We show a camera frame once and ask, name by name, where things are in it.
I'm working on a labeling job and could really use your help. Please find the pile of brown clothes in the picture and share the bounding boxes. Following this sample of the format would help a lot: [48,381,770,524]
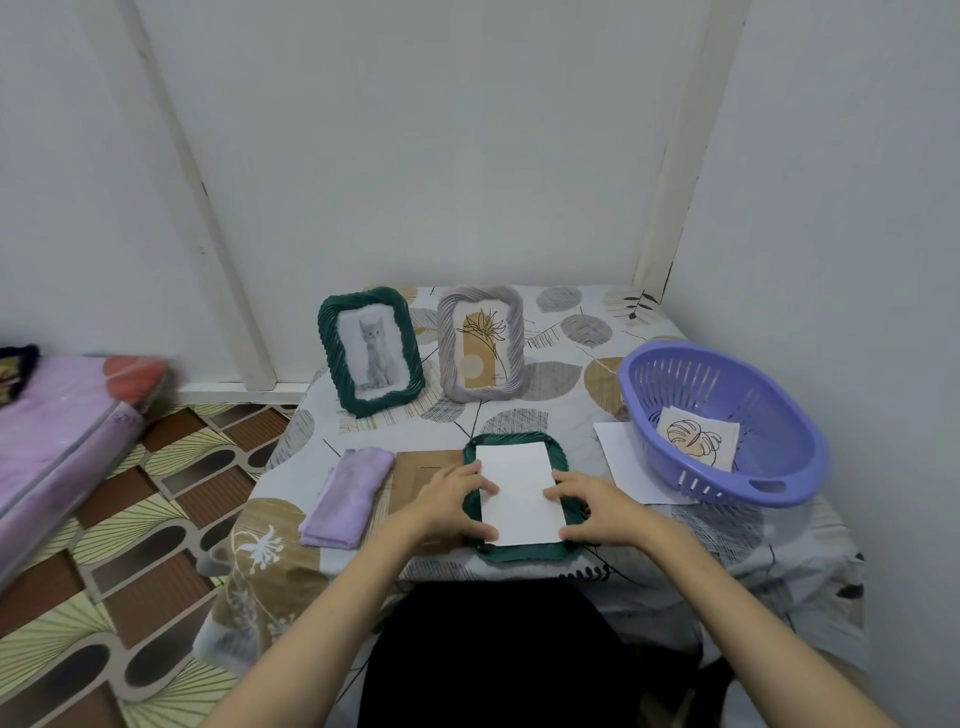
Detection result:
[0,344,40,410]

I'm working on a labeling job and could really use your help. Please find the person's left hand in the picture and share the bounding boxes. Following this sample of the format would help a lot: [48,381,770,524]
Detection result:
[404,458,502,547]

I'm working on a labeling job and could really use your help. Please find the white paper black line drawing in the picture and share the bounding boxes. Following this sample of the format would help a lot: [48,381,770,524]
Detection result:
[592,421,703,506]

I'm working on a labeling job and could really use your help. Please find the purple cloth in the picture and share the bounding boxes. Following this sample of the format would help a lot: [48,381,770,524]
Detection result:
[298,447,397,551]

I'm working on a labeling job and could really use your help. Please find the purple mattress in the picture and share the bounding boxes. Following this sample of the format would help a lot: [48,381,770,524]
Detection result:
[0,353,178,586]

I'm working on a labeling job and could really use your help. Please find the person's left forearm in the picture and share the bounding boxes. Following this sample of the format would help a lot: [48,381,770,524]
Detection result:
[213,524,451,728]

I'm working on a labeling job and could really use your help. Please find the person's right forearm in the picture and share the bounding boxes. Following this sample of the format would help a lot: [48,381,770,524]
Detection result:
[637,517,901,728]

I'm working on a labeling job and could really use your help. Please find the person's right hand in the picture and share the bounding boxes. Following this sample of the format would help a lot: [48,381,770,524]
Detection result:
[539,470,661,549]

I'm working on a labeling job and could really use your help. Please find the grey woven picture frame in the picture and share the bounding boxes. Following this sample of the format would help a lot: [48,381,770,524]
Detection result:
[437,284,526,403]

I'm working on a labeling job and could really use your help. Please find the brown cardboard frame backing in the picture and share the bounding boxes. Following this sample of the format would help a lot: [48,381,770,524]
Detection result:
[386,449,470,556]

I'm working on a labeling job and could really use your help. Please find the leaf patterned tablecloth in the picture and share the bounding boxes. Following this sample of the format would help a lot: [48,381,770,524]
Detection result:
[194,284,868,676]

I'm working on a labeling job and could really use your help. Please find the black trousers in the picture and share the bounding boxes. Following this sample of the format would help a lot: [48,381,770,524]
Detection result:
[358,581,736,728]

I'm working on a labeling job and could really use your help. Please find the white paper grey drawing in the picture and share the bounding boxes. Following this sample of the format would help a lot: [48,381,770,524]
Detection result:
[337,308,410,395]
[476,442,568,547]

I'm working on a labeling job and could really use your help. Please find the leaf drawing print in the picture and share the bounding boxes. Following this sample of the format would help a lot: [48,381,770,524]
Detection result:
[656,407,742,472]

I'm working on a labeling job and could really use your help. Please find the purple plastic basket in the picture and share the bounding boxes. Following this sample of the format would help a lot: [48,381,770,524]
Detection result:
[617,341,832,509]

